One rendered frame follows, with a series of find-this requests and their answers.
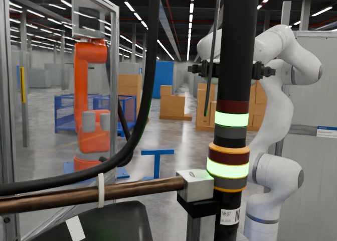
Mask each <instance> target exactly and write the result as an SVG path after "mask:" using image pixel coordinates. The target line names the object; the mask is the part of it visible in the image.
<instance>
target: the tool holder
mask: <svg viewBox="0 0 337 241"><path fill-rule="evenodd" d="M200 170H201V169H192V170H183V171H176V176H183V180H184V188H183V190H178V191H176V192H177V202H178V203H179V204H180V205H181V206H182V207H183V208H184V209H185V211H186V212H187V213H188V219H187V236H186V241H214V232H215V219H216V214H219V205H220V202H219V200H218V199H217V198H216V197H214V196H213V191H214V178H213V177H211V176H210V175H209V176H204V177H194V176H191V175H190V173H189V172H190V171H200ZM236 241H249V240H248V239H247V238H246V237H245V236H244V235H242V234H241V233H240V232H238V231H237V237H236Z"/></svg>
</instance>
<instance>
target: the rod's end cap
mask: <svg viewBox="0 0 337 241"><path fill-rule="evenodd" d="M189 173H190V175H191V176H194V177H204V176H209V173H208V172H207V171H206V170H200V171H190V172H189Z"/></svg>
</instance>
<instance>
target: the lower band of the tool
mask: <svg viewBox="0 0 337 241"><path fill-rule="evenodd" d="M209 147H210V148H211V149H213V150H215V151H218V152H223V153H230V154H243V153H247V152H249V151H250V148H249V147H248V146H246V147H244V148H239V149H232V148H224V147H220V146H217V145H215V144H213V142H211V143H210V144H209ZM208 159H209V158H208ZM209 160H210V161H212V160H211V159H209ZM212 162H214V161H212ZM214 163H217V162H214ZM217 164H220V165H225V166H244V165H247V164H248V163H246V164H243V165H227V164H221V163H217ZM208 171H209V170H208ZM209 172H210V171H209ZM210 173H211V174H213V175H216V174H214V173H212V172H210ZM247 175H248V174H247ZM247 175H245V176H243V177H246V176H247ZM216 176H219V175H216ZM219 177H223V178H230V179H238V178H243V177H224V176H219ZM245 188H246V187H244V188H242V189H235V190H230V189H223V188H219V187H216V186H214V189H216V190H219V191H222V192H230V193H233V192H240V191H242V190H244V189H245Z"/></svg>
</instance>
